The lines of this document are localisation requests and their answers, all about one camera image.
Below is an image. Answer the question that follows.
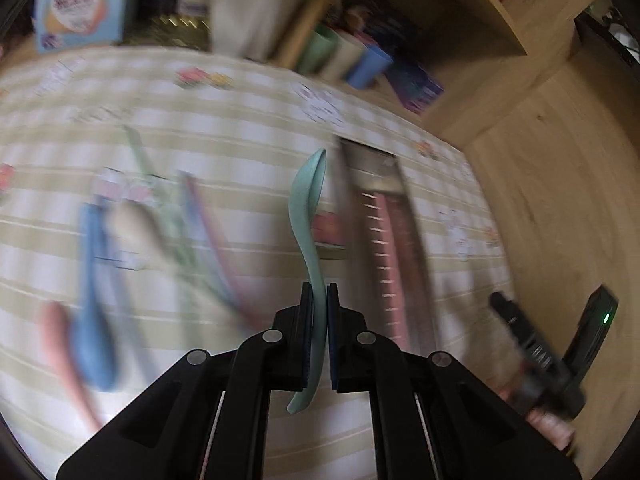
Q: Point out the green cup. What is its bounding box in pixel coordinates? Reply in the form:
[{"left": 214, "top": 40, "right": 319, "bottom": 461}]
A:
[{"left": 294, "top": 26, "right": 342, "bottom": 76}]

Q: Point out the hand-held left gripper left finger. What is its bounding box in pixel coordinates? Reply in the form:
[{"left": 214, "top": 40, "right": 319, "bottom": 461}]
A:
[{"left": 56, "top": 282, "right": 315, "bottom": 480}]

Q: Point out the pink spoon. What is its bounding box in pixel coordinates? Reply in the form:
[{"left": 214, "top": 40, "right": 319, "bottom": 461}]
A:
[{"left": 39, "top": 302, "right": 104, "bottom": 433}]

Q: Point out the person's right hand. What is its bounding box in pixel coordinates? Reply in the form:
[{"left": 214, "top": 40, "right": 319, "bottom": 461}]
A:
[{"left": 501, "top": 384, "right": 577, "bottom": 453}]

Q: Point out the metal utensil tray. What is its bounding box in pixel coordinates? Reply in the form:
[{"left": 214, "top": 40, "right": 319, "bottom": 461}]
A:
[{"left": 337, "top": 137, "right": 442, "bottom": 352}]

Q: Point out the blue and white carton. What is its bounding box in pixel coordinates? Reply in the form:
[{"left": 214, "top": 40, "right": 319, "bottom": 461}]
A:
[{"left": 32, "top": 0, "right": 147, "bottom": 54}]

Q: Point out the blue cup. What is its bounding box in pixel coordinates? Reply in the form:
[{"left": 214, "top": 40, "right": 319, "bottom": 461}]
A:
[{"left": 346, "top": 45, "right": 394, "bottom": 89}]

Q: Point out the white plant pot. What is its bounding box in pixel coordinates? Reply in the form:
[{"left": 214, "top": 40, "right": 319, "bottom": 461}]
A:
[{"left": 206, "top": 0, "right": 307, "bottom": 62}]

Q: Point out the wooden shelf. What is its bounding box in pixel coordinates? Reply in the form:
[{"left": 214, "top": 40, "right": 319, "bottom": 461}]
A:
[{"left": 272, "top": 0, "right": 607, "bottom": 153}]

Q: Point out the dark printed box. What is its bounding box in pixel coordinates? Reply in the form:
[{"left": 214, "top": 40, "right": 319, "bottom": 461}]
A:
[{"left": 320, "top": 0, "right": 422, "bottom": 61}]

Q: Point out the green spoon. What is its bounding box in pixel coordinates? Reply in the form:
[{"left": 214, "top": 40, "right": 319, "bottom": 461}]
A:
[{"left": 286, "top": 147, "right": 331, "bottom": 414}]

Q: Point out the blue chopstick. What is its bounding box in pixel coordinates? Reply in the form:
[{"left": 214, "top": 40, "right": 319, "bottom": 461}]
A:
[{"left": 179, "top": 172, "right": 251, "bottom": 321}]

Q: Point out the beige cup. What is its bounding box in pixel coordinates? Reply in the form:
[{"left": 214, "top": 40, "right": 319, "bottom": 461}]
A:
[{"left": 322, "top": 35, "right": 372, "bottom": 82}]

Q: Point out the blue spoon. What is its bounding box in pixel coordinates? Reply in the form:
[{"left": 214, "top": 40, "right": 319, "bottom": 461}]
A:
[{"left": 69, "top": 202, "right": 122, "bottom": 393}]

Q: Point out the checked bunny tablecloth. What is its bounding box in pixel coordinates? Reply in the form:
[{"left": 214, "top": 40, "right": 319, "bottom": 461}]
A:
[{"left": 0, "top": 46, "right": 516, "bottom": 480}]

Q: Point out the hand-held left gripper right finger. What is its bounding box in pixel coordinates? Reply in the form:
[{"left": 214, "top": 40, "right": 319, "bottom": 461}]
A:
[{"left": 325, "top": 282, "right": 583, "bottom": 480}]

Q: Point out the beige spoon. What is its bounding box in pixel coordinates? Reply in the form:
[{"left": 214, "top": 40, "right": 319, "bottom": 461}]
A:
[{"left": 110, "top": 202, "right": 166, "bottom": 271}]

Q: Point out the purple box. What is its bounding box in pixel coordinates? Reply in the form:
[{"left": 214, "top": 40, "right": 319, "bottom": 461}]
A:
[{"left": 384, "top": 57, "right": 446, "bottom": 114}]

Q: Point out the green chopstick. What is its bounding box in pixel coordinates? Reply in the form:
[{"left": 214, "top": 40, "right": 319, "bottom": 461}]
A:
[{"left": 122, "top": 125, "right": 202, "bottom": 311}]

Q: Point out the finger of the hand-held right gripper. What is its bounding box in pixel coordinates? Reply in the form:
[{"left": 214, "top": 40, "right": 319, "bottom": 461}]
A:
[{"left": 489, "top": 291, "right": 568, "bottom": 378}]

